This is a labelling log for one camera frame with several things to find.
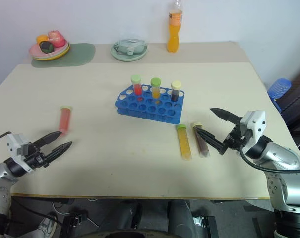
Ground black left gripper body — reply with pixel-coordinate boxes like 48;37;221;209
24;145;50;172

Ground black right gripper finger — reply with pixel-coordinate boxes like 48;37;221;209
209;107;242;125
195;128;228;156

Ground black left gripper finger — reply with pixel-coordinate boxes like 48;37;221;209
44;141;73;166
31;131;64;150

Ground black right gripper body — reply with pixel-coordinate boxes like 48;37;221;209
223;122;252;152

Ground brown liquid tube yellow cap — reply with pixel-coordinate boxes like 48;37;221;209
191;121;211;159

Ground pink liquid tube yellow cap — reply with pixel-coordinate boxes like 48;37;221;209
58;105;74;136

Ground yellow liquid tube green cap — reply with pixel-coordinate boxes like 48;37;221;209
176;123;192;161

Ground dark liquid tube cream cap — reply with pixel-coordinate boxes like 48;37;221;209
170;80;182;103

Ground blue test tube rack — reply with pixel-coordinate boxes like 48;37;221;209
114;84;186;125

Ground orange liquid tube green cap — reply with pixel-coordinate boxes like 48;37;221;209
150;77;162;99

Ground red liquid tube green cap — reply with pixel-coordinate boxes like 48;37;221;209
130;74;143;96

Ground blue stacked plastic stools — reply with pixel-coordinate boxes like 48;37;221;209
267;78;293;111

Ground grey sneaker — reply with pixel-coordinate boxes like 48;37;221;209
37;217;58;238

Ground dark wooden furniture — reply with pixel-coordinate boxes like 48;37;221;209
279;66;300;156

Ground dark rounded robot leg shape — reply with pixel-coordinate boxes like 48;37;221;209
109;200;143;234
166;199;194;234

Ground pink plate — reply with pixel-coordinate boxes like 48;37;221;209
28;41;69;58

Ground green placemat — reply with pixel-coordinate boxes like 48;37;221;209
31;43;96;68

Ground dark toy fruit green leaf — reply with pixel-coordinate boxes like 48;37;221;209
39;41;54;54

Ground orange drink plastic bottle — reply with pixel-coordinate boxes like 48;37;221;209
166;0;184;54

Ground pink toy fruit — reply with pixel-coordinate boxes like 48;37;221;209
47;30;66;48

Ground orange toy fruit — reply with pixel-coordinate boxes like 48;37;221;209
36;34;50;45

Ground pale green plate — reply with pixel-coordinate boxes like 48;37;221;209
110;41;149;62

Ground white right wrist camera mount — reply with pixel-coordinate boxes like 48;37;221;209
239;110;267;144

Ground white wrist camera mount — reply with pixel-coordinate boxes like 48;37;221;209
239;110;267;144
6;133;32;160

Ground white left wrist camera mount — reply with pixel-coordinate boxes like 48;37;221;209
6;133;32;160

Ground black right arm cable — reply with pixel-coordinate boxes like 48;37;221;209
239;145;300;174

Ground black metal base bracket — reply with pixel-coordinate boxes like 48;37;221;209
61;210;89;238
191;214;219;238

